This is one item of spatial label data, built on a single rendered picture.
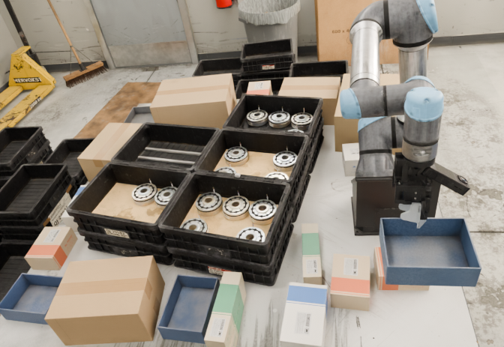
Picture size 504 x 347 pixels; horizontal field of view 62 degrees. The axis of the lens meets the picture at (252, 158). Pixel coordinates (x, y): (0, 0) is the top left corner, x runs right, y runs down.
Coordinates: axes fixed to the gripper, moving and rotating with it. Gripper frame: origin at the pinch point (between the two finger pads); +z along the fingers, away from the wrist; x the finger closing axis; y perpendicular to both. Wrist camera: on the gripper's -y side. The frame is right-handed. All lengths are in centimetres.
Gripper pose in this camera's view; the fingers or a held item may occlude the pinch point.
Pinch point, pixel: (421, 222)
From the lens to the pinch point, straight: 115.9
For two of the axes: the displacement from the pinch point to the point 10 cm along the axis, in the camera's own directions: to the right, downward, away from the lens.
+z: 1.2, 8.5, 5.2
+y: -9.8, 0.1, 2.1
